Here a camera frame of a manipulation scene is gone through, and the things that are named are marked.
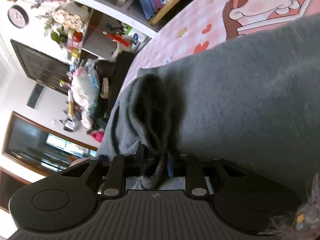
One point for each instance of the white plush toy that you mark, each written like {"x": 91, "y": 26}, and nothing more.
{"x": 85, "y": 89}

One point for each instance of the pink checked cartoon desk mat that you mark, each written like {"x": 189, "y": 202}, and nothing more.
{"x": 203, "y": 24}

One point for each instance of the pink round wall clock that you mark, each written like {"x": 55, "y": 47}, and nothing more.
{"x": 17, "y": 16}

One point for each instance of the furry grey keychain charm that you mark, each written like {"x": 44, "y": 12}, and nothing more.
{"x": 304, "y": 223}

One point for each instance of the grey sweatshirt garment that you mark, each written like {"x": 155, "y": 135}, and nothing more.
{"x": 252, "y": 100}

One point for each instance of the white side shelf unit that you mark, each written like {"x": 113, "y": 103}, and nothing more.
{"x": 91, "y": 40}

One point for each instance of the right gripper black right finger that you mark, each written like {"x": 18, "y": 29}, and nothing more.
{"x": 243, "y": 200}

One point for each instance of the dark wooden door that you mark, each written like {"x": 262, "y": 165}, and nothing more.
{"x": 40, "y": 67}

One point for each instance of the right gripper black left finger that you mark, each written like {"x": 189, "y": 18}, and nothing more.
{"x": 70, "y": 197}

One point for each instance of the red tassel ornament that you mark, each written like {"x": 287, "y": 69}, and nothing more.
{"x": 118, "y": 38}

